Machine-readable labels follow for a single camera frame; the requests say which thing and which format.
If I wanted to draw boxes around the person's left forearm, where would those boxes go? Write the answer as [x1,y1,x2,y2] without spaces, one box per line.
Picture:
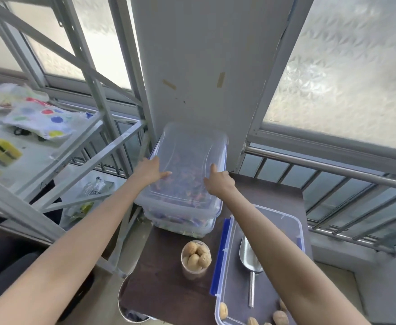
[0,176,156,325]

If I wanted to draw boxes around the grey metal shelf rack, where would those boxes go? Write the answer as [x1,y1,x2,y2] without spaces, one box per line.
[0,0,151,278]

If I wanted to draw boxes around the clear lidded plastic storage box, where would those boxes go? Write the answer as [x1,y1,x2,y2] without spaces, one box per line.
[134,122,229,218]

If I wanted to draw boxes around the frosted glass window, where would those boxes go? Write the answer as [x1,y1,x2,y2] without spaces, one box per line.
[245,0,396,163]
[0,0,144,105]

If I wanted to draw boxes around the round metal bin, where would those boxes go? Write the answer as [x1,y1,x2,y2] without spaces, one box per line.
[118,271,151,325]

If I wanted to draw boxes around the clear plastic packet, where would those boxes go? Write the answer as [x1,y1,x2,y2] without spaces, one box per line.
[81,177,114,201]

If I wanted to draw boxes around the crumpled white plastic bag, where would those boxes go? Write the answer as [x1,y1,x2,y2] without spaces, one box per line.
[0,83,49,112]

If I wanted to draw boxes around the person's left hand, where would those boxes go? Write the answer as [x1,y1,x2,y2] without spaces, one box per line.
[135,156,173,190]

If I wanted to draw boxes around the clear box with blue clips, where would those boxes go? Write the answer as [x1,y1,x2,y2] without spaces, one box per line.
[210,204,306,325]

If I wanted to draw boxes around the yellow green packet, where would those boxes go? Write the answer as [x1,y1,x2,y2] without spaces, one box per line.
[66,201,94,221]

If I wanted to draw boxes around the person's right forearm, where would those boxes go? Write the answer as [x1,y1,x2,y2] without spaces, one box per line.
[222,190,371,325]

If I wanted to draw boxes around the metal scoop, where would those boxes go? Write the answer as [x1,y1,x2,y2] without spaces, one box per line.
[239,236,264,308]

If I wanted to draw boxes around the metal window railing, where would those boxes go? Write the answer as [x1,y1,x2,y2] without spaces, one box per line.
[240,142,396,257]

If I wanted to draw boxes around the small clear plastic cup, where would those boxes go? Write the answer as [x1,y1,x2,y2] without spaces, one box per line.
[181,240,212,281]

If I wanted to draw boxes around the white bag with coloured dots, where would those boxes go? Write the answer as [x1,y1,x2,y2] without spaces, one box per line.
[0,97,94,142]

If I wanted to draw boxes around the person's right hand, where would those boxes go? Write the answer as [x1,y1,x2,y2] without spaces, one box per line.
[203,164,236,197]

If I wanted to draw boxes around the yellow and black packet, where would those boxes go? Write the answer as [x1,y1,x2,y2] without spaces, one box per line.
[0,133,23,167]

